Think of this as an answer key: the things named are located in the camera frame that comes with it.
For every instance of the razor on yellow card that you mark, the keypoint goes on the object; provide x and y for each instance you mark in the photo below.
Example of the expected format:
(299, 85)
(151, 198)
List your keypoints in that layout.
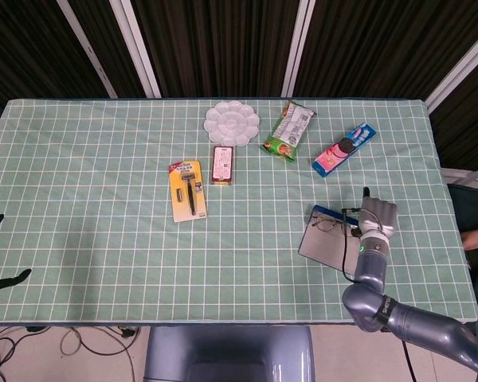
(179, 211)

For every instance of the thin metal frame eyeglasses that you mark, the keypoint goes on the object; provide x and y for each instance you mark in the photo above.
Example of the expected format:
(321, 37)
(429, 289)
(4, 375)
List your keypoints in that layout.
(327, 224)

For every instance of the white partition post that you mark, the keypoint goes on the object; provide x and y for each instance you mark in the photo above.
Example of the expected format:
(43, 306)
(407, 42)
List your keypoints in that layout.
(87, 47)
(458, 75)
(298, 47)
(137, 47)

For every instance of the red rectangular box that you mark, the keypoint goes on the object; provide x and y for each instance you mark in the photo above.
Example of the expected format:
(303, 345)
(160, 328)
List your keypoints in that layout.
(223, 163)

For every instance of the dark blue glasses case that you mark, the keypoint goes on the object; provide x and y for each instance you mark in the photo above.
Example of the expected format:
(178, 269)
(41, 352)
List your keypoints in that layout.
(322, 246)

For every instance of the seated person in dark clothes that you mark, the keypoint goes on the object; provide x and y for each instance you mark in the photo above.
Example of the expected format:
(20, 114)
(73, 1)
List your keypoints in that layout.
(476, 238)

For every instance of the white flower-shaped palette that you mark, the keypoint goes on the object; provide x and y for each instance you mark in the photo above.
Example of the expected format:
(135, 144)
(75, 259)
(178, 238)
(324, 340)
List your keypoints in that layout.
(231, 123)

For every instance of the blue cookie box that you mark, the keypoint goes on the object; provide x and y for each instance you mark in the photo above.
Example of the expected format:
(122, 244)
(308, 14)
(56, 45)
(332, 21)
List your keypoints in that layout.
(342, 151)

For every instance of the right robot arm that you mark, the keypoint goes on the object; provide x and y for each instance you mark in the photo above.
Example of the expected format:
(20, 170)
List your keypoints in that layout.
(370, 262)

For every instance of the green snack bag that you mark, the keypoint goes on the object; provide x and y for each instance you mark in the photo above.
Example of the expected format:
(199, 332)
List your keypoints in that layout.
(288, 131)

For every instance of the blue grey robot torso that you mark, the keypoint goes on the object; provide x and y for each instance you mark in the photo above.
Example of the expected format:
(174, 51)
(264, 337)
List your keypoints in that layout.
(227, 350)

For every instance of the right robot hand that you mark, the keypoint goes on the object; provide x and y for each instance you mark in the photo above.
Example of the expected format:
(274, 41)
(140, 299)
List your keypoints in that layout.
(378, 217)

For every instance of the green checked tablecloth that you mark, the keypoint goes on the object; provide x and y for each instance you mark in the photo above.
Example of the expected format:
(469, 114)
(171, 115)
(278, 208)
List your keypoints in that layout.
(103, 238)

